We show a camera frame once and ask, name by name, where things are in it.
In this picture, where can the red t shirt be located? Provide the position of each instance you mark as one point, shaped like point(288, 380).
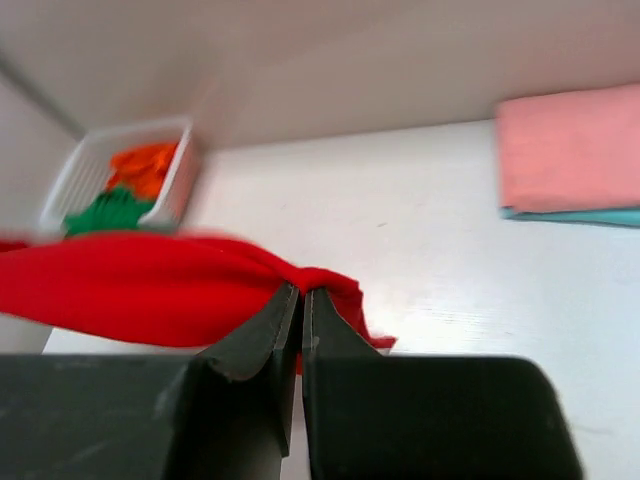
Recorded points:
point(161, 290)

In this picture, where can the folded teal t shirt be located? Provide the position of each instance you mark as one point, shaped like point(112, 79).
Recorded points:
point(625, 217)

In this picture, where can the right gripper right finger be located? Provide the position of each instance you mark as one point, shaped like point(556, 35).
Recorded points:
point(348, 412)

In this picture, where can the orange t shirt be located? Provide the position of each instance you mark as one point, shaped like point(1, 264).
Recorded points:
point(142, 169)

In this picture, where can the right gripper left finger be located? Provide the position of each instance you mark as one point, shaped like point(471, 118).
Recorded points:
point(241, 424)

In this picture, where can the green t shirt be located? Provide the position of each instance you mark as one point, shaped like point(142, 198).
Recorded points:
point(117, 209)

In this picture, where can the white plastic basket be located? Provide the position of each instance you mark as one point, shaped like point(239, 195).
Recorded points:
point(87, 169)

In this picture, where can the folded pink t shirt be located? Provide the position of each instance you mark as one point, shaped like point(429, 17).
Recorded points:
point(573, 151)

